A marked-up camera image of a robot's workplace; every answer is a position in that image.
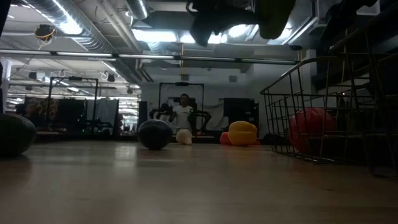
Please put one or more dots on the narrow silver ventilation duct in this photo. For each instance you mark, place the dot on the narrow silver ventilation duct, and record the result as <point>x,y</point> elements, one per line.
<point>136,9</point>

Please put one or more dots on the grey hanging cloth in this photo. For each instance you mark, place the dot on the grey hanging cloth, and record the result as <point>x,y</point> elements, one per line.
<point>107,110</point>

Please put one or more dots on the black storage cabinet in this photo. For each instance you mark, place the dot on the black storage cabinet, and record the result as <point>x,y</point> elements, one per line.
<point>239,107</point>

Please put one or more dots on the black hanging panel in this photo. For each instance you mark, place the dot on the black hanging panel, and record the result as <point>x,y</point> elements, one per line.
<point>71,112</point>

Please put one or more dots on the yellow bell pepper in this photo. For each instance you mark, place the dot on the yellow bell pepper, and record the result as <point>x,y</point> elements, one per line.
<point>242,133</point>

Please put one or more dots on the square wall vent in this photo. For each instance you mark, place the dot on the square wall vent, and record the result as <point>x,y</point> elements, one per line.
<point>233,78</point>
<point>185,77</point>

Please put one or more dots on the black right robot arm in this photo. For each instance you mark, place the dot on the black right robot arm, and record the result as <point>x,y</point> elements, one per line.
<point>348,12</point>

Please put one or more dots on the black upright panel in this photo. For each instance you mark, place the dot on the black upright panel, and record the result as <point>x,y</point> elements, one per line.
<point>143,115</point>

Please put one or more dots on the black metal rig frame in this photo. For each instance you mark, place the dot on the black metal rig frame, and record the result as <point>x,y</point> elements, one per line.
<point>182,84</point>
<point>74,78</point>

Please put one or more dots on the dark green avocado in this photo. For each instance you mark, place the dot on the dark green avocado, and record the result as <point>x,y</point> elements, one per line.
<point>14,135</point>

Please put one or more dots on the white garlic bulb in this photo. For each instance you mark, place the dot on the white garlic bulb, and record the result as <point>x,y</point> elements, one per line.
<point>184,137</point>

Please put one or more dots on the ceiling light panel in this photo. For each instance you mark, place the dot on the ceiling light panel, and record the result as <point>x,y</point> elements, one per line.
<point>154,35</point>

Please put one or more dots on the long horizontal tube light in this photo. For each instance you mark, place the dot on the long horizontal tube light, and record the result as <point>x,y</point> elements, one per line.
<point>84,54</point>

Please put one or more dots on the dark purple round fruit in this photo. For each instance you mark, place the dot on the dark purple round fruit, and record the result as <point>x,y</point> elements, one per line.
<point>154,134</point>

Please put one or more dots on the black ceiling spotlight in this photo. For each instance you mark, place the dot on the black ceiling spotlight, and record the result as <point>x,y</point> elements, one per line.
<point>32,75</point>
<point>111,77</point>
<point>130,91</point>

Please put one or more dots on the background black robot arm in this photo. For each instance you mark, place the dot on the background black robot arm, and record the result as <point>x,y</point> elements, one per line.
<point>161,112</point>
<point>199,116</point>

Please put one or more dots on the red bell pepper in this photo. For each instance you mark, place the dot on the red bell pepper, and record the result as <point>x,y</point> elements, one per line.
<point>311,129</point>

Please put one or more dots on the colourful patchwork quilt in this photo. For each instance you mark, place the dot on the colourful patchwork quilt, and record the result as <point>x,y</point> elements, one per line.
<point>40,107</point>

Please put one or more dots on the person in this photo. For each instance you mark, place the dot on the person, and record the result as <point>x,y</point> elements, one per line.
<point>183,113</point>

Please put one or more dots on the wide silver ventilation duct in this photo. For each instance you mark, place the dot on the wide silver ventilation duct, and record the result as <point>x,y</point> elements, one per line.
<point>87,34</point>

